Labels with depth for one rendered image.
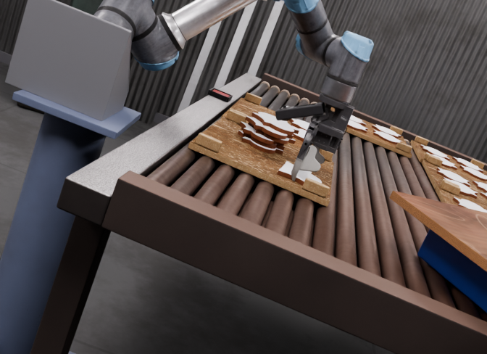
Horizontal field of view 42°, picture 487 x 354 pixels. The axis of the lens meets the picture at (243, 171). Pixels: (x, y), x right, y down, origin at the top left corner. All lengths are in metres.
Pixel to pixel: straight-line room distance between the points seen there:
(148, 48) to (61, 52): 0.28
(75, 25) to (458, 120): 4.10
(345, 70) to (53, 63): 0.71
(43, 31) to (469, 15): 4.05
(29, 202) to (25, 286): 0.24
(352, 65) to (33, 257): 0.98
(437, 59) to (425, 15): 0.35
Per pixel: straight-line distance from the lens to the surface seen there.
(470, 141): 5.42
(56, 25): 1.65
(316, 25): 1.48
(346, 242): 1.31
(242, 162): 1.48
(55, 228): 1.79
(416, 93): 5.24
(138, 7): 1.76
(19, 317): 1.93
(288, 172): 1.51
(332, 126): 1.51
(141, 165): 1.28
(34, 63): 1.68
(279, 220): 1.26
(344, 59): 1.47
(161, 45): 1.82
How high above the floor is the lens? 1.32
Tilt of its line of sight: 16 degrees down
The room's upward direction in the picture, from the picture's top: 22 degrees clockwise
